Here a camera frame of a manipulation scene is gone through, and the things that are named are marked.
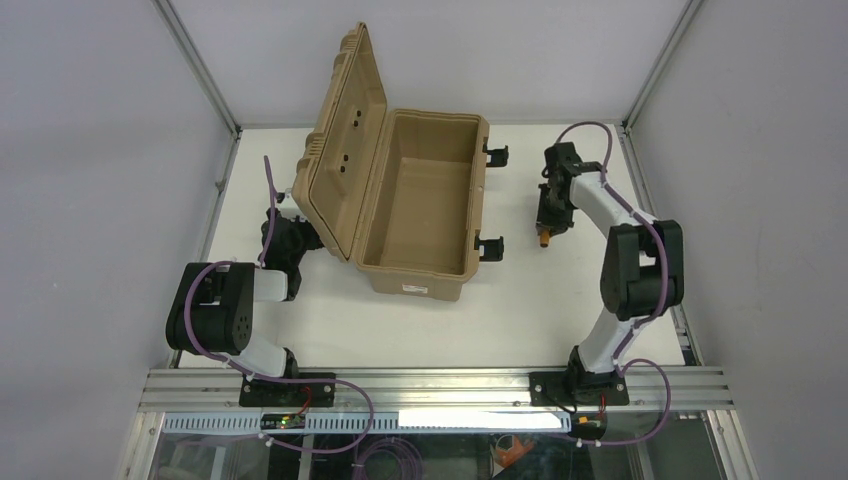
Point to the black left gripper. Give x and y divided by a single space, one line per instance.
304 240

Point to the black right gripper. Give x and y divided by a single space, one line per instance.
552 221

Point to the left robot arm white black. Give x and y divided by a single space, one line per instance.
213 308

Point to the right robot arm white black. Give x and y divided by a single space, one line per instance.
642 272

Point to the tan plastic toolbox bin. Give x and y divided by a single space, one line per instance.
398 193

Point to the orange object under table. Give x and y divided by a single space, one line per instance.
509 448

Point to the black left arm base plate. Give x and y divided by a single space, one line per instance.
288 392

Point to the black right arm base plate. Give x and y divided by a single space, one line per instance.
571 389

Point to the aluminium frame rail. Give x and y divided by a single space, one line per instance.
682 388

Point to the white slotted cable duct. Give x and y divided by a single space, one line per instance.
410 421

